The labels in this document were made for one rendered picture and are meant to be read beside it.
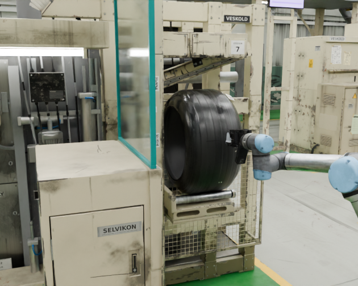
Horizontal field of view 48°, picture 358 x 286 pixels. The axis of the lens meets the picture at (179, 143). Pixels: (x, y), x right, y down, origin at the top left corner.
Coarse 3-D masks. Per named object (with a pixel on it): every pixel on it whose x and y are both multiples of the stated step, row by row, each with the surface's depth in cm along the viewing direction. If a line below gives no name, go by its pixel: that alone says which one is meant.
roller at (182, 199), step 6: (204, 192) 217; (210, 192) 217; (216, 192) 218; (222, 192) 219; (228, 192) 220; (180, 198) 210; (186, 198) 211; (192, 198) 212; (198, 198) 214; (204, 198) 215; (210, 198) 216; (216, 198) 217; (222, 198) 219
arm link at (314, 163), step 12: (276, 156) 173; (288, 156) 172; (300, 156) 167; (312, 156) 163; (324, 156) 159; (336, 156) 156; (288, 168) 172; (300, 168) 167; (312, 168) 162; (324, 168) 158
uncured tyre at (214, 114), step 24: (192, 96) 206; (216, 96) 209; (168, 120) 243; (192, 120) 198; (216, 120) 199; (168, 144) 247; (192, 144) 196; (216, 144) 197; (168, 168) 233; (192, 168) 200; (216, 168) 200; (192, 192) 213
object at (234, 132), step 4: (232, 132) 187; (236, 132) 184; (240, 132) 183; (244, 132) 178; (248, 132) 179; (232, 136) 186; (236, 136) 183; (240, 136) 182; (232, 140) 186; (236, 140) 183; (240, 140) 178; (236, 144) 183; (244, 148) 178
